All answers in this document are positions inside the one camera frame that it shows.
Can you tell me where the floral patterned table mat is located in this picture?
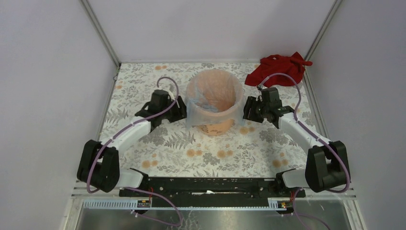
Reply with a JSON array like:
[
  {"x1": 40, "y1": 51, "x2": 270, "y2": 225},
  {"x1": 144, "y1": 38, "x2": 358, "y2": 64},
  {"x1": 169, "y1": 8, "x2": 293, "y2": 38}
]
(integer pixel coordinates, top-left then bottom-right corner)
[{"x1": 101, "y1": 63, "x2": 307, "y2": 177}]

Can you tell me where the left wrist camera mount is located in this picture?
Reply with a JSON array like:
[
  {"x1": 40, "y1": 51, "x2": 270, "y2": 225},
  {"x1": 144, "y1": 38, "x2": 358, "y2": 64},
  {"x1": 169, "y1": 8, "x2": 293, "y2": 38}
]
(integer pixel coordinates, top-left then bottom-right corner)
[{"x1": 166, "y1": 90, "x2": 180, "y2": 108}]

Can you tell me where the red crumpled cloth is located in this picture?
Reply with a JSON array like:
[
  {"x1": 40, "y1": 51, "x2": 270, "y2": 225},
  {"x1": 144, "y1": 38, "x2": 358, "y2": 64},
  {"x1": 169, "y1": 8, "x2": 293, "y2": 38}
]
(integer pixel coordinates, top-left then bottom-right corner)
[{"x1": 245, "y1": 52, "x2": 313, "y2": 87}]

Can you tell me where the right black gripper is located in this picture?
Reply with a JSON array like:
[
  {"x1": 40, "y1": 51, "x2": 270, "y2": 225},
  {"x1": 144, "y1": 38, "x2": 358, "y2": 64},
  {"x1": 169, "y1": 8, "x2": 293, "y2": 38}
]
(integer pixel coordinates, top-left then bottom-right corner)
[{"x1": 238, "y1": 96, "x2": 269, "y2": 124}]

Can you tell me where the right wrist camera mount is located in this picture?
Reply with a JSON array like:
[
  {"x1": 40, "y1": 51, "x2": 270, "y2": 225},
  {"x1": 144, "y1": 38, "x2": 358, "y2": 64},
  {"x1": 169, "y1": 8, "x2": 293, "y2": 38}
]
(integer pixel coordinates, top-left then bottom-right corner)
[{"x1": 257, "y1": 85, "x2": 268, "y2": 94}]

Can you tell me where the white slotted cable duct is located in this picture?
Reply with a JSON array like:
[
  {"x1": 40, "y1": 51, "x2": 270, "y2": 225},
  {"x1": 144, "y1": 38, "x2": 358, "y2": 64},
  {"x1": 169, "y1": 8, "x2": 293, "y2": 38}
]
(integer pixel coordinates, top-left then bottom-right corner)
[{"x1": 83, "y1": 198, "x2": 290, "y2": 211}]

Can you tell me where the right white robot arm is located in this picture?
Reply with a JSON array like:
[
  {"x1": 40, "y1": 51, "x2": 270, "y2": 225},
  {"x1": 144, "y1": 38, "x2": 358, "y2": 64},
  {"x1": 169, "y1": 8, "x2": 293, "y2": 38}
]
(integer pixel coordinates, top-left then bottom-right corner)
[{"x1": 243, "y1": 87, "x2": 350, "y2": 197}]

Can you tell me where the orange plastic trash bin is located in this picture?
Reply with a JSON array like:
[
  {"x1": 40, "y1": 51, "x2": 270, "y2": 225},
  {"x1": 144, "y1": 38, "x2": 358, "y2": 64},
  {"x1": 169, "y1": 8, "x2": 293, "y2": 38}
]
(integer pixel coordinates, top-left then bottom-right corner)
[{"x1": 187, "y1": 69, "x2": 243, "y2": 137}]

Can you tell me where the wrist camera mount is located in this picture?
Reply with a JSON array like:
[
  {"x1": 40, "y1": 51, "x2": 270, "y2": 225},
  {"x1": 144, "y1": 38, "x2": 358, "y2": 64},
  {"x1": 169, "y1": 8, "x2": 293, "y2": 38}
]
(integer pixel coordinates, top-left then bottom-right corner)
[
  {"x1": 257, "y1": 85, "x2": 268, "y2": 94},
  {"x1": 166, "y1": 90, "x2": 180, "y2": 108}
]

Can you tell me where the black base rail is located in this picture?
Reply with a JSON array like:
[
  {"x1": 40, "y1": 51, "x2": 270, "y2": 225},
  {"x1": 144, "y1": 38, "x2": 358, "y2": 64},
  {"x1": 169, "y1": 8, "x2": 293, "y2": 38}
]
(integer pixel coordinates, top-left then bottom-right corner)
[{"x1": 119, "y1": 175, "x2": 296, "y2": 203}]

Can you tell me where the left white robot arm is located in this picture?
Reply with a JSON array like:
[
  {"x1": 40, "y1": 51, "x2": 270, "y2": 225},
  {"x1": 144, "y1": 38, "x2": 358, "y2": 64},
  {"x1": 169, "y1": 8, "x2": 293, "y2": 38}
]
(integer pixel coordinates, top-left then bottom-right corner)
[{"x1": 77, "y1": 90, "x2": 187, "y2": 197}]

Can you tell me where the light blue trash bag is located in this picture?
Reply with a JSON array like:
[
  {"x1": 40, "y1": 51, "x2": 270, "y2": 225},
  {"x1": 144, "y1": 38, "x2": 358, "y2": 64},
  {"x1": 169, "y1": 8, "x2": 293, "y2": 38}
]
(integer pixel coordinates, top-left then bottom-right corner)
[{"x1": 185, "y1": 69, "x2": 247, "y2": 128}]

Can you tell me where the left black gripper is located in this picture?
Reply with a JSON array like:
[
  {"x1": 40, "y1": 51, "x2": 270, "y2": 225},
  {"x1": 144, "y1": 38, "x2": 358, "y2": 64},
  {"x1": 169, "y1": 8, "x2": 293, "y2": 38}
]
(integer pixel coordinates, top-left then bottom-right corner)
[{"x1": 160, "y1": 95, "x2": 192, "y2": 123}]

